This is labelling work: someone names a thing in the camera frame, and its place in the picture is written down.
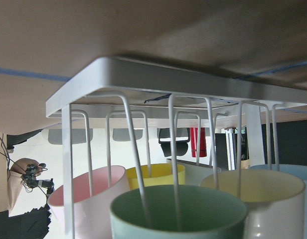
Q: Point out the white wire cup rack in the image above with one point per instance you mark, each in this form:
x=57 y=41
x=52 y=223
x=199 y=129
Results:
x=120 y=83

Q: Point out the green cup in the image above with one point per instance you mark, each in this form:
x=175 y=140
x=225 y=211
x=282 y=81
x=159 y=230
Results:
x=196 y=213

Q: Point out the black office chair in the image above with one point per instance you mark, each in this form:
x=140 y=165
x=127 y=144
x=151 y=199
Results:
x=182 y=138

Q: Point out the yellow cup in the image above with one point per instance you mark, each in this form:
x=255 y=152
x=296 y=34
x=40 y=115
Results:
x=162 y=174

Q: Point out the blue cup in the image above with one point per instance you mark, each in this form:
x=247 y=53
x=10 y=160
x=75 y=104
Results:
x=293 y=171

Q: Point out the pink cup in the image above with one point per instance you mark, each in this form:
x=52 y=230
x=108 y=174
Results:
x=92 y=213

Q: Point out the red cylinder background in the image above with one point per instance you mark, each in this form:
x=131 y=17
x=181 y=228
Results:
x=198 y=142

